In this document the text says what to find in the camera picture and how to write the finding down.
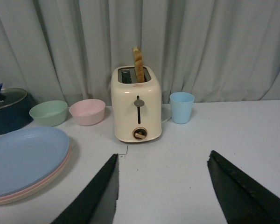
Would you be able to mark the pink plastic plate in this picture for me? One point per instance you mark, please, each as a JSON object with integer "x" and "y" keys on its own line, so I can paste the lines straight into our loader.
{"x": 37, "y": 184}

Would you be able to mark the grey curtain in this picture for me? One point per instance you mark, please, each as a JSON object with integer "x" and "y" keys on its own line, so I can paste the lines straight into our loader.
{"x": 217, "y": 50}

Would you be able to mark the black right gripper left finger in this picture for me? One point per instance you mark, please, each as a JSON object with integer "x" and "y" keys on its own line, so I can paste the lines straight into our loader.
{"x": 97, "y": 203}

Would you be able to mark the dark blue saucepan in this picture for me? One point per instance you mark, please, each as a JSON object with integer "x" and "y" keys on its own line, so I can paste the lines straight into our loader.
{"x": 16, "y": 116}

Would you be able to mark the glass pot lid blue knob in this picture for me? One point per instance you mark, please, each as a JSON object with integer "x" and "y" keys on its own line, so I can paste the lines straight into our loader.
{"x": 11, "y": 96}

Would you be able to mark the light blue cup right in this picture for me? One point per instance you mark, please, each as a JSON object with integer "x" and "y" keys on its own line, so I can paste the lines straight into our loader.
{"x": 181, "y": 104}

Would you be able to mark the toast slice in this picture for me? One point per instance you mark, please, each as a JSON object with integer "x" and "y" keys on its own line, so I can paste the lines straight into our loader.
{"x": 138, "y": 64}

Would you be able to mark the cream toaster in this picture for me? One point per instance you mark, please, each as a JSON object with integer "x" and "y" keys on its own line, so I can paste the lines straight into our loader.
{"x": 136, "y": 106}

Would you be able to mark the blue plastic plate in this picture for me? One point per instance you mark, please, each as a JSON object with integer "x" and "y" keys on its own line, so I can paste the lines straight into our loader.
{"x": 30, "y": 155}

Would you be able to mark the green plastic bowl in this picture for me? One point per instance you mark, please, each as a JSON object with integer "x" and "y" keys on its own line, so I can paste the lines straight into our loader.
{"x": 50, "y": 113}

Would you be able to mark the cream plastic plate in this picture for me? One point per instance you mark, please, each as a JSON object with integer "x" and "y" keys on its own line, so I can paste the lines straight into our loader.
{"x": 25, "y": 194}

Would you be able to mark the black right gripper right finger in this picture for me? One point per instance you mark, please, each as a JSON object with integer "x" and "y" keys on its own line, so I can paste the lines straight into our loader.
{"x": 242, "y": 199}

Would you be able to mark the pink plastic bowl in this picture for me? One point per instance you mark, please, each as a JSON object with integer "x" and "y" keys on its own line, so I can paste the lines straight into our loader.
{"x": 88, "y": 112}

